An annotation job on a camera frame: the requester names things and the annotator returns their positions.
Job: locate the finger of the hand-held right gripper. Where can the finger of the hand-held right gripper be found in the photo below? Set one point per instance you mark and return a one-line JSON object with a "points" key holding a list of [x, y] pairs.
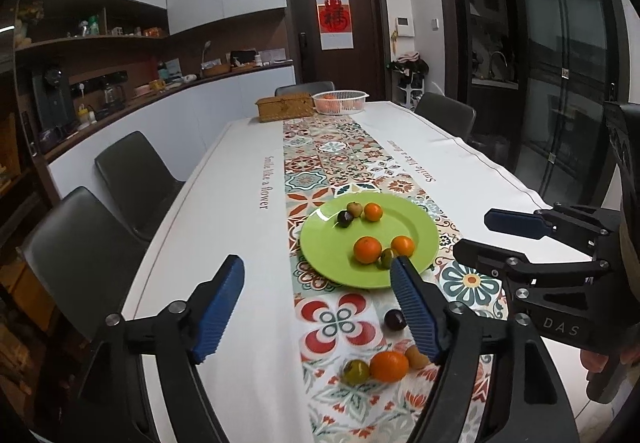
{"points": [[480, 253], [515, 222]]}

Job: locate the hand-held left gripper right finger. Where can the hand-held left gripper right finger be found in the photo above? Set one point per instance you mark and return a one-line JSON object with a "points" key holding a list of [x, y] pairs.
{"points": [[415, 308]]}

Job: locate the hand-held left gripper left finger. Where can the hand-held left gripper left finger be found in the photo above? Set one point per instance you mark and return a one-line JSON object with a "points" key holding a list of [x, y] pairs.
{"points": [[220, 313]]}

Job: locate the dark plum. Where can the dark plum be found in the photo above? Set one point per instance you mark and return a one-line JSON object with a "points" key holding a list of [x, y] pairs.
{"points": [[394, 320], [344, 219]]}

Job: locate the tan round fruit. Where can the tan round fruit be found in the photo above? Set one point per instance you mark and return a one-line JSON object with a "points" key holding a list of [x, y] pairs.
{"points": [[355, 209], [416, 356]]}

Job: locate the small green tangerine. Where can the small green tangerine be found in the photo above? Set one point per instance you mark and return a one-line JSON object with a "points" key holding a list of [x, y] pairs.
{"points": [[386, 259]]}

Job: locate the orange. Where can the orange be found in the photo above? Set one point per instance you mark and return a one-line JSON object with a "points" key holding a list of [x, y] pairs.
{"points": [[353, 107], [402, 245], [367, 249], [389, 366], [372, 211], [327, 105]]}

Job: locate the green plate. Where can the green plate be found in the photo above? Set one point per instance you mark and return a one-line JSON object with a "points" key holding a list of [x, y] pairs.
{"points": [[330, 248]]}

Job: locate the person's right hand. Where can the person's right hand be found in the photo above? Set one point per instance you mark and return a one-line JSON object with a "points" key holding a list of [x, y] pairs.
{"points": [[594, 363]]}

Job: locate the patterned table runner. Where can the patterned table runner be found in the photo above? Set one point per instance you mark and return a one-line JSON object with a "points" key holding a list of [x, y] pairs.
{"points": [[340, 323]]}

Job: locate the dark grey chair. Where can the dark grey chair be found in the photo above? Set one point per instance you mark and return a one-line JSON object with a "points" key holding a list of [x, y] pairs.
{"points": [[75, 243], [305, 88], [445, 113], [135, 173]]}

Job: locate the glass sliding door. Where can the glass sliding door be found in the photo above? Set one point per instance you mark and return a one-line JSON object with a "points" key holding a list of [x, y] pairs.
{"points": [[565, 73]]}

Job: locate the shoe rack with clothes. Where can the shoe rack with clothes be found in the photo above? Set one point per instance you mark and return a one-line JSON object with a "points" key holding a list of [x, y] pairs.
{"points": [[409, 73]]}

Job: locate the white counter cabinet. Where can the white counter cabinet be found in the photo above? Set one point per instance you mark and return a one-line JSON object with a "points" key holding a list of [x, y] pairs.
{"points": [[200, 108]]}

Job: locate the white plastic basket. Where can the white plastic basket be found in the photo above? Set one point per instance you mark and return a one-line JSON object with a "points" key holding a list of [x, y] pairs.
{"points": [[342, 97]]}

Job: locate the wicker box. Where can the wicker box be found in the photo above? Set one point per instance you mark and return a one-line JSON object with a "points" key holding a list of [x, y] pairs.
{"points": [[284, 107]]}

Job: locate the white intercom panel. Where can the white intercom panel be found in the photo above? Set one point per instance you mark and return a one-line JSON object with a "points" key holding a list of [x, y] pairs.
{"points": [[404, 26]]}

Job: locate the yellow bottle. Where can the yellow bottle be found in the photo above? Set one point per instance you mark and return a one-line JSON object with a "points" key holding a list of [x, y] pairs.
{"points": [[85, 114]]}

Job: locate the wicker tray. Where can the wicker tray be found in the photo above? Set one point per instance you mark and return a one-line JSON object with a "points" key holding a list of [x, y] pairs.
{"points": [[216, 70]]}

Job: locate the glass kettle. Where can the glass kettle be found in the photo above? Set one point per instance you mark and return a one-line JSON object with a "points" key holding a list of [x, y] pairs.
{"points": [[113, 94]]}

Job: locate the dark wooden door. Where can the dark wooden door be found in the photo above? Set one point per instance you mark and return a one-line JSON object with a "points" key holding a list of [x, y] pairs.
{"points": [[367, 23]]}

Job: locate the white desk lamp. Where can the white desk lamp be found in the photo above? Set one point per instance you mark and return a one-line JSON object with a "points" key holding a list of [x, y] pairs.
{"points": [[205, 55]]}

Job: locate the black coffee machine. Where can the black coffee machine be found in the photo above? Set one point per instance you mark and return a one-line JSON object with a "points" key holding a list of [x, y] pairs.
{"points": [[52, 100]]}

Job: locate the red wall calendar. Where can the red wall calendar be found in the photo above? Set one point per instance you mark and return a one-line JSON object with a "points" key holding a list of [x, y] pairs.
{"points": [[334, 20]]}

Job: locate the wooden wall shelf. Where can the wooden wall shelf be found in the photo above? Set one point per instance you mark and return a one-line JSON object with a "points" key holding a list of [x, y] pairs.
{"points": [[90, 40]]}

